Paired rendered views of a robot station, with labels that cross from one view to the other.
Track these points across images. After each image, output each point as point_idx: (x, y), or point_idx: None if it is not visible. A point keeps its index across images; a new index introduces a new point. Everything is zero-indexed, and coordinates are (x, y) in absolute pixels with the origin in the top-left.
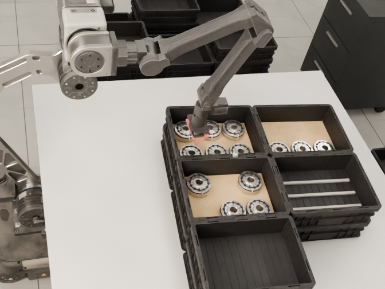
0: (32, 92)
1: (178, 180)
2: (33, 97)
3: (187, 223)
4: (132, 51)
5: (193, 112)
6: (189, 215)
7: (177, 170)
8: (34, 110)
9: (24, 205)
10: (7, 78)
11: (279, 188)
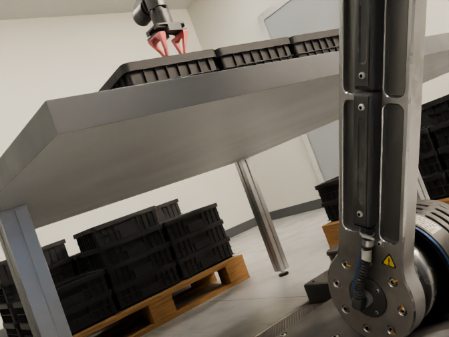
0: (92, 92)
1: (240, 64)
2: (116, 89)
3: (288, 58)
4: None
5: (161, 3)
6: (284, 37)
7: (226, 67)
8: (178, 78)
9: (437, 205)
10: None
11: None
